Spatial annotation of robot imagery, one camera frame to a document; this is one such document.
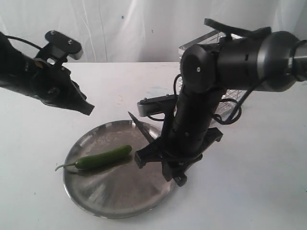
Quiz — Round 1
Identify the wire metal utensil holder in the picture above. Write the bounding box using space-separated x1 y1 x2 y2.
178 30 241 120

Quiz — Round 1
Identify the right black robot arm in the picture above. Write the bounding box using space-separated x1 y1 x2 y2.
134 27 307 186

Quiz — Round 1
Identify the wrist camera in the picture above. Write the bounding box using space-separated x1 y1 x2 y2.
45 30 83 60
137 94 177 117

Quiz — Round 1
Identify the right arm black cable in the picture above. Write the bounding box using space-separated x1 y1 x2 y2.
172 71 264 127

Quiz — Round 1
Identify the round stainless steel plate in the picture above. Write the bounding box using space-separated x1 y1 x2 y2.
63 120 176 219

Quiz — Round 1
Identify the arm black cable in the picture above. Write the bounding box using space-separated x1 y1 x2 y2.
6 35 45 52
172 71 264 127

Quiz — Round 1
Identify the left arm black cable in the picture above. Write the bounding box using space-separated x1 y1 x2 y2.
6 35 45 52

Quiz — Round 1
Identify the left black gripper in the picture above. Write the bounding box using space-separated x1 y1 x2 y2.
31 59 94 115

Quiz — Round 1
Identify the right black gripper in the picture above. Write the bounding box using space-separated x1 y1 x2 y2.
134 127 223 187

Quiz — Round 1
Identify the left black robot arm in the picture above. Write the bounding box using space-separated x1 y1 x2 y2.
0 30 94 115

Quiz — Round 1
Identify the white backdrop curtain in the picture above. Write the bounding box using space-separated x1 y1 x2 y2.
0 0 307 62

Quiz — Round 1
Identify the green chili pepper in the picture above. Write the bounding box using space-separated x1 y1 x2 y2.
55 145 132 171

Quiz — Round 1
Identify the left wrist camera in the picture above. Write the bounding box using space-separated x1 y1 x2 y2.
45 30 83 60

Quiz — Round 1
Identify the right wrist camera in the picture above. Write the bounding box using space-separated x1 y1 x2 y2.
137 94 177 117

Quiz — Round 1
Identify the black knife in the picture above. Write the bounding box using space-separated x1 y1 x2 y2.
128 111 154 143

